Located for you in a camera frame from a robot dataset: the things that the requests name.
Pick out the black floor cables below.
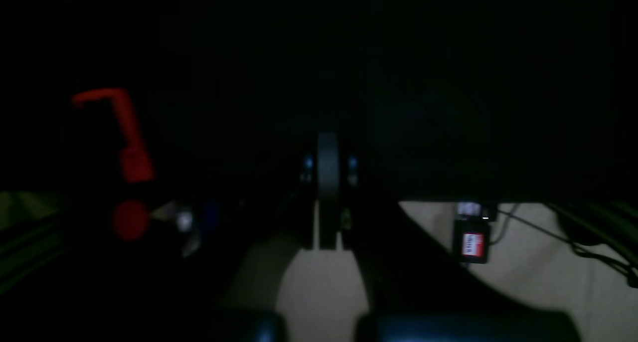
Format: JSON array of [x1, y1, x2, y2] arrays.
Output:
[[491, 202, 638, 289]]

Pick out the red black clamp right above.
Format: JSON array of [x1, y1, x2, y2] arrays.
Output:
[[71, 88, 157, 241]]

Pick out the small red labelled device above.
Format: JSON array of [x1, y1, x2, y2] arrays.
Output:
[[451, 201, 497, 264]]

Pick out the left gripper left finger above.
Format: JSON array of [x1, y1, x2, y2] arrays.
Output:
[[174, 133, 329, 342]]

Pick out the black table cloth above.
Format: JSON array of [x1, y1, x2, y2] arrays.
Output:
[[0, 0, 638, 208]]

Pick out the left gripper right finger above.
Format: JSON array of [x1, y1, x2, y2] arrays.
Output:
[[329, 133, 581, 342]]

